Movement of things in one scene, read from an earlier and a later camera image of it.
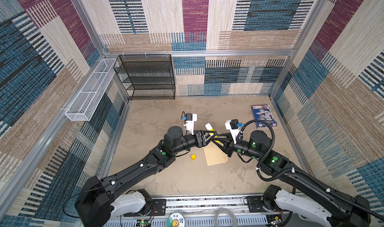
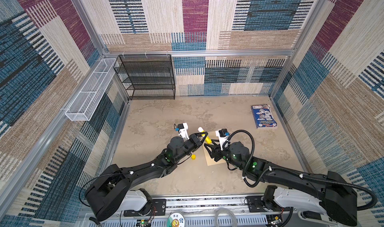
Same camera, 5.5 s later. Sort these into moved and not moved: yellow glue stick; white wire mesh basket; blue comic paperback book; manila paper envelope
Moved: yellow glue stick
Not moved: white wire mesh basket; manila paper envelope; blue comic paperback book
